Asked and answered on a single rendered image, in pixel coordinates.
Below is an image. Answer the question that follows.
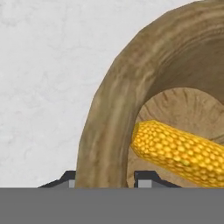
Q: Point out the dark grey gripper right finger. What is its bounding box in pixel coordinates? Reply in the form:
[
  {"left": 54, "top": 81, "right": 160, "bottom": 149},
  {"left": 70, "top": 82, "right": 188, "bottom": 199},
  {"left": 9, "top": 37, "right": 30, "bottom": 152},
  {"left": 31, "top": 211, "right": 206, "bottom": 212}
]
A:
[{"left": 133, "top": 171, "right": 182, "bottom": 189}]

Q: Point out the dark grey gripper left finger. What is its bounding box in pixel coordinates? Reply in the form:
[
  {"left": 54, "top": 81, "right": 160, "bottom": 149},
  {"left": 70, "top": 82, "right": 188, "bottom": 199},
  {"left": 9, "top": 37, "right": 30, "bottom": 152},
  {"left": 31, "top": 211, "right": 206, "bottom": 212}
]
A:
[{"left": 38, "top": 170, "right": 77, "bottom": 189}]

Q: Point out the yellow corn cob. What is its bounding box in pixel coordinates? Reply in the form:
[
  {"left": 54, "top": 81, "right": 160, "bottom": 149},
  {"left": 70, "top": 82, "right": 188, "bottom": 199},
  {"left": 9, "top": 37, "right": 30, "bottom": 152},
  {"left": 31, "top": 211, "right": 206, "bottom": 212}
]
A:
[{"left": 129, "top": 120, "right": 224, "bottom": 188}]

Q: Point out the brown wooden bowl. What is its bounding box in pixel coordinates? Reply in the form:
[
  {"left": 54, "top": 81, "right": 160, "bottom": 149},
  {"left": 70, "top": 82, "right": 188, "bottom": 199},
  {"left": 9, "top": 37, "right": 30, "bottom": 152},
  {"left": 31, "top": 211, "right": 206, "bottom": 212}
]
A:
[{"left": 74, "top": 0, "right": 224, "bottom": 189}]

